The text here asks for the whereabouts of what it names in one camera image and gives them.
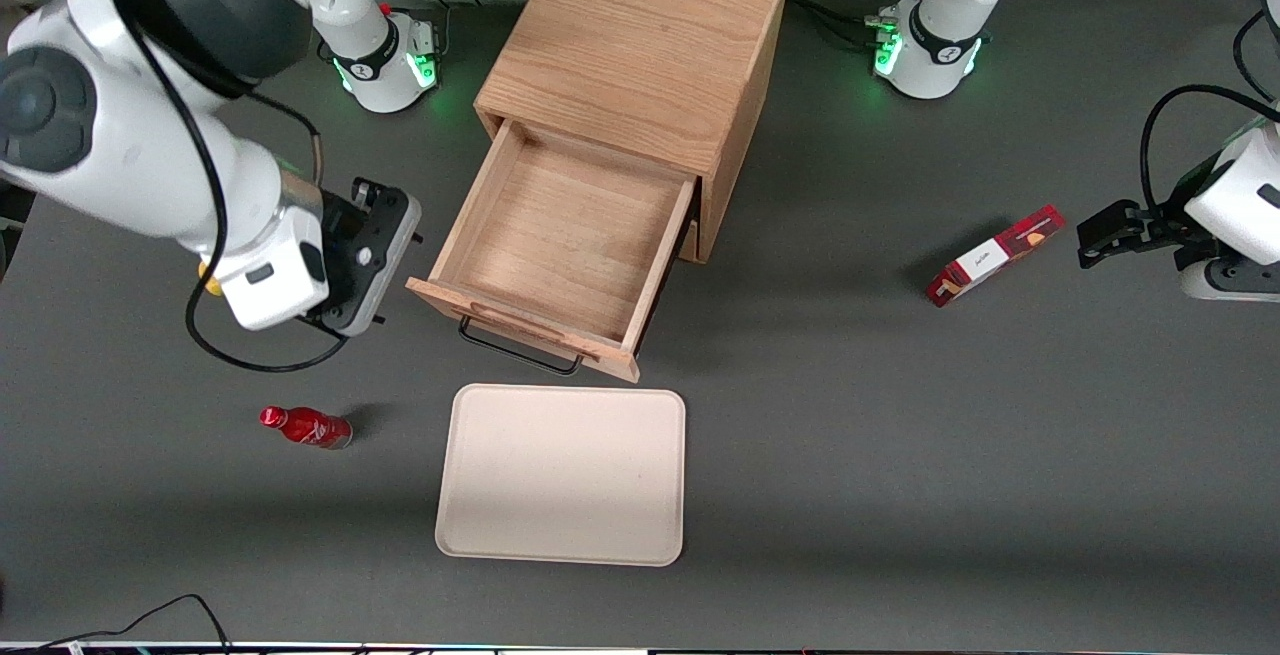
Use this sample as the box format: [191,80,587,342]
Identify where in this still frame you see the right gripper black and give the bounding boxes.
[305,178,423,338]

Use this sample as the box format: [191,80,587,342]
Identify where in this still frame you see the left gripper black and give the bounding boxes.
[1077,199,1217,272]

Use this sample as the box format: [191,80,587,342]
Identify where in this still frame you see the wooden drawer black handle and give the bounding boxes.
[406,118,699,384]

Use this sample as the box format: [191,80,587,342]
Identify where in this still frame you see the wooden drawer cabinet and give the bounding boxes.
[474,0,791,265]

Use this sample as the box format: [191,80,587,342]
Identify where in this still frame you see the red white snack box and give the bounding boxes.
[925,204,1067,309]

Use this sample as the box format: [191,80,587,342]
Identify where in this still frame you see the red drink bottle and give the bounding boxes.
[259,405,354,452]

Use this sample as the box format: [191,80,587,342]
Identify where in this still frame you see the beige rectangular tray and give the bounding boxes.
[435,383,688,568]

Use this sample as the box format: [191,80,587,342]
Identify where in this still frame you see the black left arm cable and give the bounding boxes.
[1141,84,1280,218]

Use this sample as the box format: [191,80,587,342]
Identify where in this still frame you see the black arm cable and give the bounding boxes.
[1141,84,1280,218]
[95,0,351,375]

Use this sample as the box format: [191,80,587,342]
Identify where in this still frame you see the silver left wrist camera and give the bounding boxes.
[1179,255,1280,303]

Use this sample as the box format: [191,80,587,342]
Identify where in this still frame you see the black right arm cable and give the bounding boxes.
[95,0,351,375]

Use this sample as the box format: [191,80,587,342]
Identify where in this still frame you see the black left base cables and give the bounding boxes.
[788,0,936,48]

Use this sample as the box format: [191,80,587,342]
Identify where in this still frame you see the thin black cable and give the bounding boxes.
[0,593,234,655]

